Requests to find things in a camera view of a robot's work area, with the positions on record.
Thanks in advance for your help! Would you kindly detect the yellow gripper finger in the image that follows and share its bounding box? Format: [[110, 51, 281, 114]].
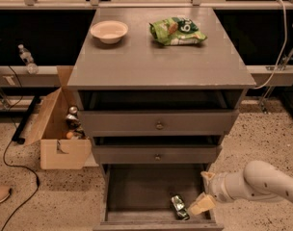
[[200, 171, 215, 185], [188, 192, 216, 216]]

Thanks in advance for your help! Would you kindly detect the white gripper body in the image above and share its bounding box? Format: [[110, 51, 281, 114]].
[[209, 172, 235, 203]]

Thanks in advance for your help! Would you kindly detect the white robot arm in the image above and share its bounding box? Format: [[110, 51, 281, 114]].
[[188, 161, 293, 216]]

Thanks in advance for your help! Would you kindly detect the grey top drawer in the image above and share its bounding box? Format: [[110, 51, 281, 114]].
[[78, 90, 238, 137]]

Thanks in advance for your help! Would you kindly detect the grey drawer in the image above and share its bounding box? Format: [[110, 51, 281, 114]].
[[78, 90, 238, 137], [93, 164, 224, 231], [93, 136, 222, 164]]

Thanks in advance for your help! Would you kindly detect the grey bottom drawer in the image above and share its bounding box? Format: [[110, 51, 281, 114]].
[[93, 164, 224, 231]]

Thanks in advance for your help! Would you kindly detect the grey drawer cabinet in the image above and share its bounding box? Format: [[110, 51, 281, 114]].
[[67, 7, 257, 231]]

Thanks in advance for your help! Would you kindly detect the grey middle drawer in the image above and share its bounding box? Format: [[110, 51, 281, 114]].
[[93, 136, 222, 164]]

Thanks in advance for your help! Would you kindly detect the silver can in box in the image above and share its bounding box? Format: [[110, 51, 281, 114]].
[[66, 106, 80, 129]]

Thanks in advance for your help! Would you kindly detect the orange ball in box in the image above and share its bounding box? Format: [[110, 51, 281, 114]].
[[66, 131, 73, 140]]

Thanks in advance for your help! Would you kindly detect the cardboard box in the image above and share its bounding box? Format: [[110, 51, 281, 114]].
[[25, 66, 97, 169]]

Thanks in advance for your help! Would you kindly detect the green chip bag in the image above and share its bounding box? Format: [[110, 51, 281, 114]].
[[149, 17, 207, 46]]

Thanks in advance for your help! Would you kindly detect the white bowl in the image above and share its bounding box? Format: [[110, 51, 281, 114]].
[[90, 20, 128, 44]]

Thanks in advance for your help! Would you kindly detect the black floor cable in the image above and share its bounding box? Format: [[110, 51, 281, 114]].
[[0, 65, 40, 231]]

